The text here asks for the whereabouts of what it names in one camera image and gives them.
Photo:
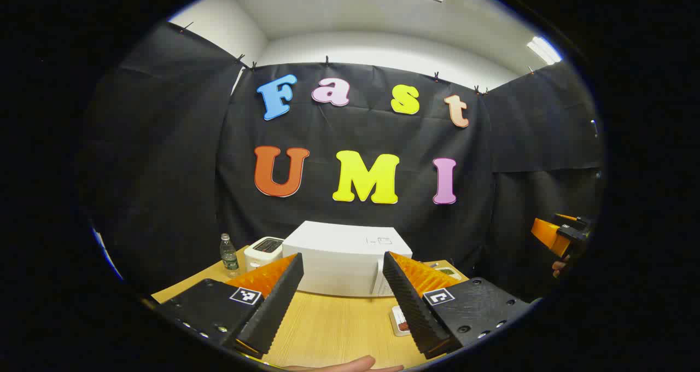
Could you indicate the white toaster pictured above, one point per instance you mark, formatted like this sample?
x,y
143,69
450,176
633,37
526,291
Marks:
x,y
262,251

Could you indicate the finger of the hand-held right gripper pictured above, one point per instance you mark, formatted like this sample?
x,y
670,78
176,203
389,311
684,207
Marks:
x,y
566,217
549,236

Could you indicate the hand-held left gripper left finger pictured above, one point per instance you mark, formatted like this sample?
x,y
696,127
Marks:
x,y
276,306

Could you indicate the small ceiling light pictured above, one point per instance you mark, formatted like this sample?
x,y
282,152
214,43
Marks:
x,y
544,50

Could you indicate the white rectangular dish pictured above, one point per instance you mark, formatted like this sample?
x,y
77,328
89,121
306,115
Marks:
x,y
396,313

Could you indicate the white microwave oven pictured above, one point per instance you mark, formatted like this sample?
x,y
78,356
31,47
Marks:
x,y
339,251

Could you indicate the white compartment snack tray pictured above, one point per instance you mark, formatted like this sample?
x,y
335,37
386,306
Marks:
x,y
451,272

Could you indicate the clear plastic water bottle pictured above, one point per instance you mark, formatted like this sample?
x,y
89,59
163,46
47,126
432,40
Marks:
x,y
229,257

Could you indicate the brown meat piece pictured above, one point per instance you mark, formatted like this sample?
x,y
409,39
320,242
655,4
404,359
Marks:
x,y
403,325

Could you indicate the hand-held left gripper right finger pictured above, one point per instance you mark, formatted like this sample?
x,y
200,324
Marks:
x,y
410,306

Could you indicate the black backdrop cloth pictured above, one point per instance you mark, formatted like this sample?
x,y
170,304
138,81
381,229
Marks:
x,y
355,137

